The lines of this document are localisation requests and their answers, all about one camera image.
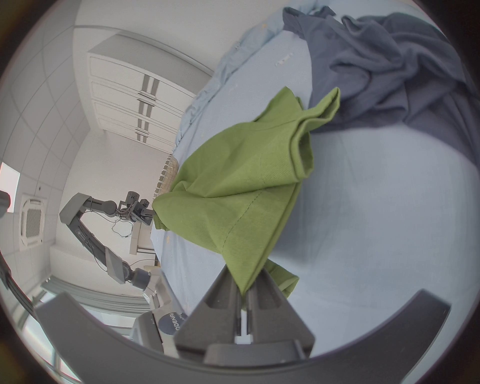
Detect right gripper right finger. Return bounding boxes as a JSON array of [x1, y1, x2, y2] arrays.
[[246, 268, 316, 361]]

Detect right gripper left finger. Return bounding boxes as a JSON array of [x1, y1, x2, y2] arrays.
[[174, 265, 242, 363]]

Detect green shorts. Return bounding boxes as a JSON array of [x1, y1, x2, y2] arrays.
[[151, 86, 341, 299]]

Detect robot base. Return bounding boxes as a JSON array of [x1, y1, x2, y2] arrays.
[[129, 269, 190, 358]]

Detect round woven basket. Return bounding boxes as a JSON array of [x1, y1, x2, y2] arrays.
[[153, 154, 179, 200]]

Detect bed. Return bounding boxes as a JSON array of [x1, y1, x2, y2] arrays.
[[150, 0, 480, 361]]

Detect dark blue garment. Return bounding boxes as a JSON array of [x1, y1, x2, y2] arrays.
[[281, 6, 480, 170]]

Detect ceiling air conditioner vent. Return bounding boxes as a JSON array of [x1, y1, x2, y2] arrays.
[[18, 193, 48, 253]]

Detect window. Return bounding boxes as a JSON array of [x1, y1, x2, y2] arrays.
[[20, 290, 152, 379]]

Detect white wardrobe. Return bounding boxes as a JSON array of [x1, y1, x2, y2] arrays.
[[86, 31, 215, 152]]

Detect pale blue quilt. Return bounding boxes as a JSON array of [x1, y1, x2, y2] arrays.
[[174, 0, 328, 148]]

